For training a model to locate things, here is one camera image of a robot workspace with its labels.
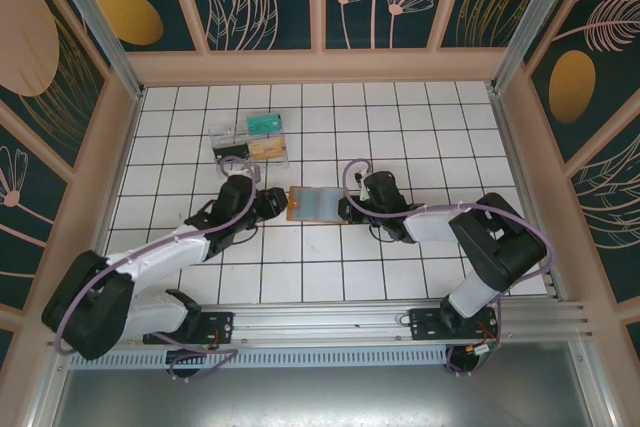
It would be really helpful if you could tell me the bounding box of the aluminium mounting rail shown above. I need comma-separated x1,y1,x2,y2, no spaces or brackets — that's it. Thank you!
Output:
47,300,597,349

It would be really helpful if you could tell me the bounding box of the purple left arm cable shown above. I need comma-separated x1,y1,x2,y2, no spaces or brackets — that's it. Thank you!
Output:
54,156,263,382

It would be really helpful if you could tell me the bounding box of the orange clear zip pouch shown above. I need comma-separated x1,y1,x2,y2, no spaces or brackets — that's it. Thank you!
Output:
285,185,352,224

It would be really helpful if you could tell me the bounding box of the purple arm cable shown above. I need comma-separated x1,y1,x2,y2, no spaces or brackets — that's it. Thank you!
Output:
54,156,263,382
343,159,558,379

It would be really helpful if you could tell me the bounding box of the grey sheet metal panel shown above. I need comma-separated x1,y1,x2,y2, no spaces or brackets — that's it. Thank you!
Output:
48,341,604,427

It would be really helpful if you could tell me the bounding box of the black credit card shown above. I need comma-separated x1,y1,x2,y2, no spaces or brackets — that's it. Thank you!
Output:
212,143,250,161

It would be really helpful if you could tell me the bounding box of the gold credit card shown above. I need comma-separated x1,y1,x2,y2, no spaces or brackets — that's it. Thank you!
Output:
248,138,288,160

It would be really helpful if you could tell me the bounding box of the aluminium side rail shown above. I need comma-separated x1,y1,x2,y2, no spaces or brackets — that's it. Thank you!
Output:
487,81,570,301
97,88,148,256

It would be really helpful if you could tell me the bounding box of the slotted grey cable duct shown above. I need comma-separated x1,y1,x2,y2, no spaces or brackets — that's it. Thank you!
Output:
67,348,450,369

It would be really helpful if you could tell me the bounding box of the clear acrylic organiser tray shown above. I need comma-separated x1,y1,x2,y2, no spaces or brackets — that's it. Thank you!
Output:
208,122,292,182

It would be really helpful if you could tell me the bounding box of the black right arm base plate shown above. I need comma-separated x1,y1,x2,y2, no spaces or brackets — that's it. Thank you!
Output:
408,306,502,344

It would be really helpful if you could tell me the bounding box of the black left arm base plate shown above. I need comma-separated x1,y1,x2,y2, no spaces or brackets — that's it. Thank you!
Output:
143,310,236,346

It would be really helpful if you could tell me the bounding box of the aluminium corner post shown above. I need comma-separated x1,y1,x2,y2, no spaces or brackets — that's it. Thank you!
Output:
39,0,147,101
491,0,586,94

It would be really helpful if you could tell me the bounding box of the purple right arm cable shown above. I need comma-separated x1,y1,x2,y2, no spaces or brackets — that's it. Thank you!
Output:
343,159,558,379

